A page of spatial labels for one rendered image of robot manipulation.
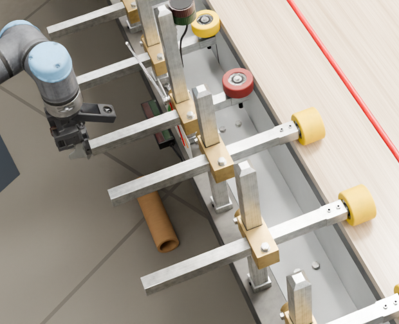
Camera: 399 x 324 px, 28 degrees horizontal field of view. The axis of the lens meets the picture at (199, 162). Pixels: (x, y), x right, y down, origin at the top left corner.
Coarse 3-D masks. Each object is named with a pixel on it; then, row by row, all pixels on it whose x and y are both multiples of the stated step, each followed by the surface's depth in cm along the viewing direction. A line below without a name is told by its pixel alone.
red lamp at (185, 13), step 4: (192, 4) 186; (172, 8) 186; (188, 8) 186; (192, 8) 187; (172, 12) 187; (176, 12) 186; (180, 12) 186; (184, 12) 186; (188, 12) 187; (192, 12) 188; (176, 16) 187; (180, 16) 187; (184, 16) 187
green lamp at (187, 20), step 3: (195, 9) 189; (195, 12) 189; (192, 15) 188; (195, 15) 189; (174, 18) 188; (177, 18) 188; (180, 18) 188; (183, 18) 188; (186, 18) 188; (189, 18) 188; (192, 18) 189; (195, 18) 190; (174, 21) 189; (177, 21) 189; (180, 21) 188; (183, 21) 188; (186, 21) 188; (189, 21) 189; (192, 21) 189; (177, 24) 190; (180, 24) 189; (183, 24) 189; (186, 24) 189
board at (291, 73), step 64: (256, 0) 226; (320, 0) 222; (384, 0) 219; (256, 64) 211; (320, 64) 208; (384, 64) 205; (384, 128) 193; (320, 192) 185; (384, 192) 182; (384, 256) 172
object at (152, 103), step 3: (150, 102) 234; (153, 102) 234; (150, 105) 233; (153, 105) 233; (153, 108) 233; (156, 108) 232; (153, 111) 232; (156, 111) 232; (159, 111) 232; (156, 114) 231; (159, 114) 231; (162, 132) 227; (165, 132) 226; (168, 132) 226; (165, 135) 226; (168, 135) 226; (165, 138) 225; (168, 138) 225
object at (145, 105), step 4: (144, 104) 234; (148, 104) 234; (144, 108) 233; (148, 108) 233; (148, 112) 232; (152, 112) 232; (148, 116) 231; (152, 116) 231; (160, 132) 227; (156, 136) 226; (160, 136) 226; (160, 140) 225; (164, 140) 225
